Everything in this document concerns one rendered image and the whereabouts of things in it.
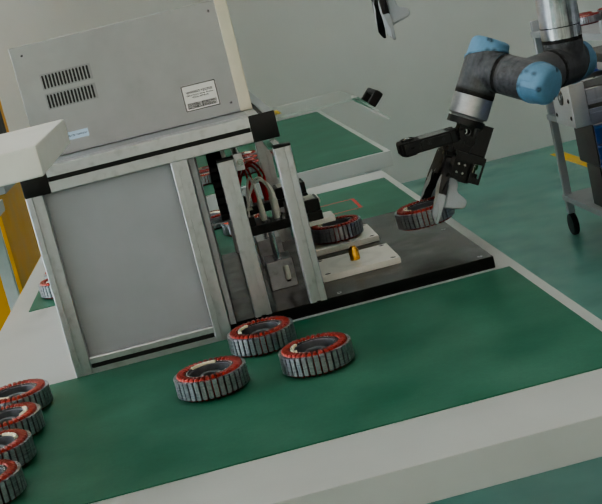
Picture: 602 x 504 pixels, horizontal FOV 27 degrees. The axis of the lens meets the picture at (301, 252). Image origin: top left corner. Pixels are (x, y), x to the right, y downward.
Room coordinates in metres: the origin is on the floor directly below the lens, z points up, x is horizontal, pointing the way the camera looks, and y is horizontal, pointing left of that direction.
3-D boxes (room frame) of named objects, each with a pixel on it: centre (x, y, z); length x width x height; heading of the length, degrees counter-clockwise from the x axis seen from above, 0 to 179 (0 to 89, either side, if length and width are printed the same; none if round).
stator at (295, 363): (1.80, 0.01, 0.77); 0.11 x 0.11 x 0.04
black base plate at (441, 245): (2.44, -0.08, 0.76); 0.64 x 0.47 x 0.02; 3
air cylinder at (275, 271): (2.31, 0.05, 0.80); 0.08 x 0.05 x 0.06; 3
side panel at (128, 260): (2.09, 0.29, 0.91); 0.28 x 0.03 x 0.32; 93
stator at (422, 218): (2.32, -0.25, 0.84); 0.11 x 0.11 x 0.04
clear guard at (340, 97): (2.63, -0.07, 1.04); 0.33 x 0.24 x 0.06; 93
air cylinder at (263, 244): (2.55, 0.06, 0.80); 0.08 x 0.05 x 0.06; 3
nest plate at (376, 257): (2.32, -0.10, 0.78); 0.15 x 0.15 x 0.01; 3
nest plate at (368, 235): (2.56, -0.08, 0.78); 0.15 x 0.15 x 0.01; 3
